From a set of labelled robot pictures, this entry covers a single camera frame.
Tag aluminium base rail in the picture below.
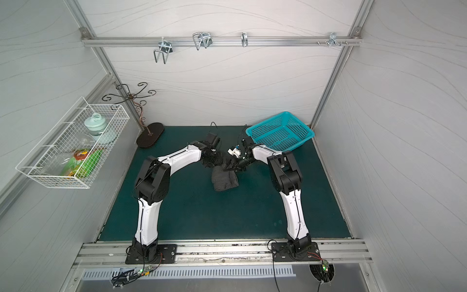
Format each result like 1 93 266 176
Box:
72 238 373 268

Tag green table mat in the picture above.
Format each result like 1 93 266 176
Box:
100 126 350 241

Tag metal double hook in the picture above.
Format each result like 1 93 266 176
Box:
153 40 173 64

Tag dark grey long pants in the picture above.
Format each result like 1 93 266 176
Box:
211 165 239 192

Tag clear plastic bag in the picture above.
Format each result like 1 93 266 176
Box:
39 133 95 176

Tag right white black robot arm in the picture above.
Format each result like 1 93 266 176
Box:
226 144 312 255

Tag pale green lidded jar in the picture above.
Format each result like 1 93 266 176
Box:
84 113 108 136

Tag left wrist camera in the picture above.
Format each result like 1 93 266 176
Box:
204 132 221 150

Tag right circuit board in hole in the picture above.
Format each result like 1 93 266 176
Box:
309 260 335 283

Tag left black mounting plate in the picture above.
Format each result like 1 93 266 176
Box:
125 244 178 265

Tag white slotted cable duct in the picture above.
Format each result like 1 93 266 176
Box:
81 265 296 281

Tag metal bracket hook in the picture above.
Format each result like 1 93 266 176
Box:
316 32 349 47

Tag small metal clip hook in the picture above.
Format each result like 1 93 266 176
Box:
241 32 248 47

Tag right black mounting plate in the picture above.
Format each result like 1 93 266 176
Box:
270 242 322 262

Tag white wire wall basket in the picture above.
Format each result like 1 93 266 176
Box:
16 97 130 189

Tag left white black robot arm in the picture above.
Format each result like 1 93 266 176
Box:
132 136 222 262

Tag metal loop hook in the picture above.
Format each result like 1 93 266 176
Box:
192 32 213 51

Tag colourful snack packet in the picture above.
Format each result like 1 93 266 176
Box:
60 148 102 178

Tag left circuit board with wires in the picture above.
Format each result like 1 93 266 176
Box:
110 266 154 288

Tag ornate metal hook stand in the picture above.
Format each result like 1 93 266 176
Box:
101 82 165 148

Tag teal plastic basket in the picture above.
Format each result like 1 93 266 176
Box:
246 111 315 152

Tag black mounting plate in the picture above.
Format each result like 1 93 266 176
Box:
125 244 178 265
270 242 322 262

